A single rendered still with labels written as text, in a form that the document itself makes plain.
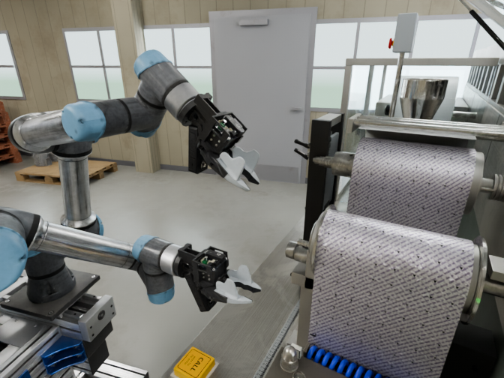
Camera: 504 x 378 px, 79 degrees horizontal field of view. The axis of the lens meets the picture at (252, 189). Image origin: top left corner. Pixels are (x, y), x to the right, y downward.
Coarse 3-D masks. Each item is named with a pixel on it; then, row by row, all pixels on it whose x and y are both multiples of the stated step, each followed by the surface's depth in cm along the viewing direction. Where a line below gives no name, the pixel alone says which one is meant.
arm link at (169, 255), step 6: (168, 246) 78; (174, 246) 78; (180, 246) 79; (168, 252) 77; (174, 252) 76; (162, 258) 76; (168, 258) 76; (174, 258) 75; (162, 264) 76; (168, 264) 75; (162, 270) 78; (168, 270) 76
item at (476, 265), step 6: (318, 222) 59; (312, 240) 58; (312, 246) 58; (474, 246) 50; (312, 252) 58; (474, 252) 48; (474, 258) 47; (474, 264) 47; (474, 270) 46; (474, 276) 46; (474, 282) 46; (474, 288) 46; (468, 294) 46; (474, 294) 46; (468, 300) 47; (468, 306) 47; (462, 312) 49
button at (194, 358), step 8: (192, 352) 75; (200, 352) 75; (184, 360) 73; (192, 360) 73; (200, 360) 73; (208, 360) 73; (176, 368) 71; (184, 368) 71; (192, 368) 71; (200, 368) 71; (208, 368) 72; (184, 376) 70; (192, 376) 69; (200, 376) 70
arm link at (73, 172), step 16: (48, 112) 88; (64, 144) 91; (80, 144) 95; (64, 160) 97; (80, 160) 99; (64, 176) 99; (80, 176) 101; (64, 192) 103; (80, 192) 104; (64, 208) 107; (80, 208) 107; (64, 224) 108; (80, 224) 109; (96, 224) 116
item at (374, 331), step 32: (320, 288) 59; (352, 288) 55; (320, 320) 62; (352, 320) 58; (384, 320) 55; (416, 320) 51; (448, 320) 49; (352, 352) 60; (384, 352) 57; (416, 352) 53
